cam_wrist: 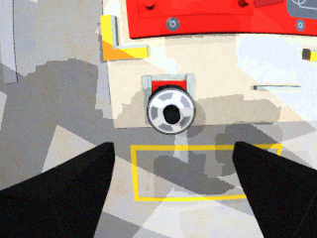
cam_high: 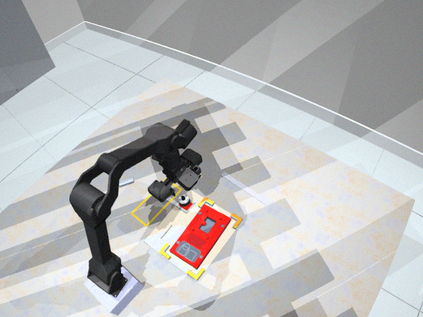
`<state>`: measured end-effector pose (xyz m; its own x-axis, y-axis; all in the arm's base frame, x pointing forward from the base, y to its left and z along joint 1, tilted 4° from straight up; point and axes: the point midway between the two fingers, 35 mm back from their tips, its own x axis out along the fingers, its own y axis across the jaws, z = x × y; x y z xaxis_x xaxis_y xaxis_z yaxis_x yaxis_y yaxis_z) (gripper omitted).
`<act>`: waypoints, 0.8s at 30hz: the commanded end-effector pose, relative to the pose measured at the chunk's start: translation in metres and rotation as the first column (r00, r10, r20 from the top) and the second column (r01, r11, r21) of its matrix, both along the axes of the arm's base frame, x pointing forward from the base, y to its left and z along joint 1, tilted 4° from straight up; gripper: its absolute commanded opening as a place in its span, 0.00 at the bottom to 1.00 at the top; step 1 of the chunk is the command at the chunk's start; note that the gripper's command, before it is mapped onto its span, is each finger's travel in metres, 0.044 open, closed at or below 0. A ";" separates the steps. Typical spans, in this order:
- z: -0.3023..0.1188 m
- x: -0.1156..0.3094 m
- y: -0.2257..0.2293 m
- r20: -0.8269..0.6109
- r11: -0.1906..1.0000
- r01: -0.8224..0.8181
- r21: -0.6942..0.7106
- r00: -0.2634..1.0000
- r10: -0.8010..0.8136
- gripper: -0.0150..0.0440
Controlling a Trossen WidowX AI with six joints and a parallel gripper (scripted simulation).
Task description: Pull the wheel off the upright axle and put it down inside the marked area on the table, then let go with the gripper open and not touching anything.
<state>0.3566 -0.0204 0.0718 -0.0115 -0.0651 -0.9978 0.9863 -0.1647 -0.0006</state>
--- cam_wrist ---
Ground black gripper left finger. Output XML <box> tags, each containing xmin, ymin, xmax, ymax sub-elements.
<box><xmin>0</xmin><ymin>143</ymin><xmax>115</xmax><ymax>238</ymax></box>

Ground yellow rectangular outline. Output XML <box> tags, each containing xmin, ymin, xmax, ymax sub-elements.
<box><xmin>131</xmin><ymin>144</ymin><xmax>282</xmax><ymax>201</ymax></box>

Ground red rectangular panel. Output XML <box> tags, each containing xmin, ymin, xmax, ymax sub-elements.
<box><xmin>126</xmin><ymin>0</ymin><xmax>317</xmax><ymax>40</ymax></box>

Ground black tyre with grey rim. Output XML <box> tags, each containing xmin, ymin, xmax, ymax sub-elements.
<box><xmin>147</xmin><ymin>83</ymin><xmax>197</xmax><ymax>135</ymax></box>

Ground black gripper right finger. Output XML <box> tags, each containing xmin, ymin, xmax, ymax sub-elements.
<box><xmin>231</xmin><ymin>142</ymin><xmax>317</xmax><ymax>238</ymax></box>

